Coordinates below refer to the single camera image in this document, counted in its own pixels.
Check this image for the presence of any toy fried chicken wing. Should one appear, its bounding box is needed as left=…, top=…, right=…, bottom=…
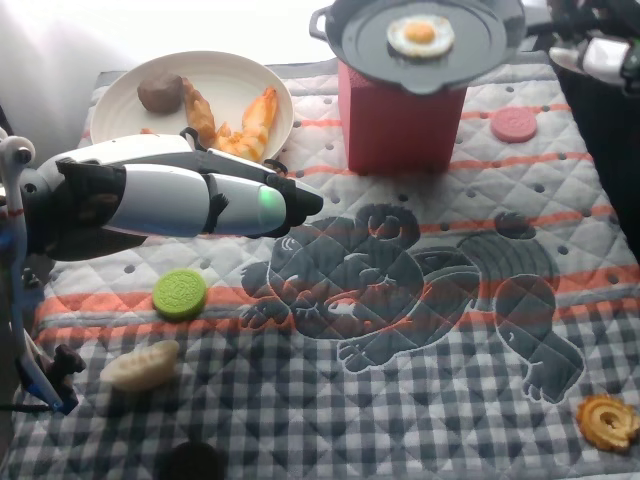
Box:
left=180, top=76, right=217, bottom=146

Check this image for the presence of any black frying pan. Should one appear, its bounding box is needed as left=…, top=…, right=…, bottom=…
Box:
left=308, top=0, right=531, bottom=97

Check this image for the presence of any toy butter swirl cookie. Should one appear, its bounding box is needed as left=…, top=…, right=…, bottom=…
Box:
left=576, top=393, right=640, bottom=454

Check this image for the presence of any toy fried egg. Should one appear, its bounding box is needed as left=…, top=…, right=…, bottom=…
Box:
left=385, top=14, right=456, bottom=61

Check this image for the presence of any green sandwich cookie toy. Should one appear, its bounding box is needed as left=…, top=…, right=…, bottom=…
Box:
left=152, top=268, right=209, bottom=321

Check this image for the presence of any red box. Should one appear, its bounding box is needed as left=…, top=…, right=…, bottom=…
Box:
left=337, top=59, right=469, bottom=176

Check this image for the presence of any brown toy meat lump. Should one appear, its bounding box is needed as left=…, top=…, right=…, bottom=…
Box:
left=136, top=73, right=184, bottom=113

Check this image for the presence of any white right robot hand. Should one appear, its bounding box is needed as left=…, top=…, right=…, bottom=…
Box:
left=548, top=37, right=640, bottom=96

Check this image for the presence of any toy orange shrimp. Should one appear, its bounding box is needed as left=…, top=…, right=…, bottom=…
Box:
left=213, top=86, right=280, bottom=163

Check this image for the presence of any white round plate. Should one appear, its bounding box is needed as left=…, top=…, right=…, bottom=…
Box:
left=89, top=49, right=295, bottom=164

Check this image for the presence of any grey checked bear quilt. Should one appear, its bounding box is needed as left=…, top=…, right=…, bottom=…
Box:
left=9, top=49, right=640, bottom=480

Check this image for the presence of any pink sandwich cookie toy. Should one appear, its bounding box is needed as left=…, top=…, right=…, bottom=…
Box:
left=489, top=107, right=538, bottom=145

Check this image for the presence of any white toy dumpling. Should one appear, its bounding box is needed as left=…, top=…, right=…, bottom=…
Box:
left=99, top=339, right=181, bottom=391

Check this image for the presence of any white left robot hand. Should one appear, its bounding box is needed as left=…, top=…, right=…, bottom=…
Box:
left=38, top=133, right=325, bottom=261

